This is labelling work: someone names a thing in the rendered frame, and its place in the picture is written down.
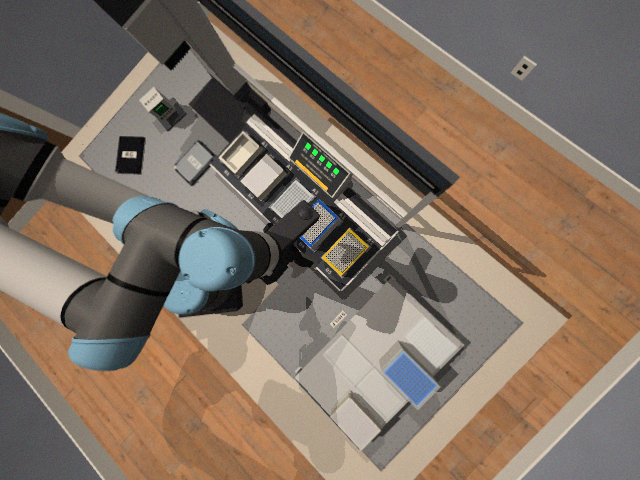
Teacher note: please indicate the grey tip rack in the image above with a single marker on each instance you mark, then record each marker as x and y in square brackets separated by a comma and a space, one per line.
[345, 252]

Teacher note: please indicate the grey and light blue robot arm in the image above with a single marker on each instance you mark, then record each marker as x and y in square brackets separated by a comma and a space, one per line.
[113, 321]

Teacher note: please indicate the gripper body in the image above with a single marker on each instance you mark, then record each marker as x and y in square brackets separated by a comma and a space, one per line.
[288, 256]

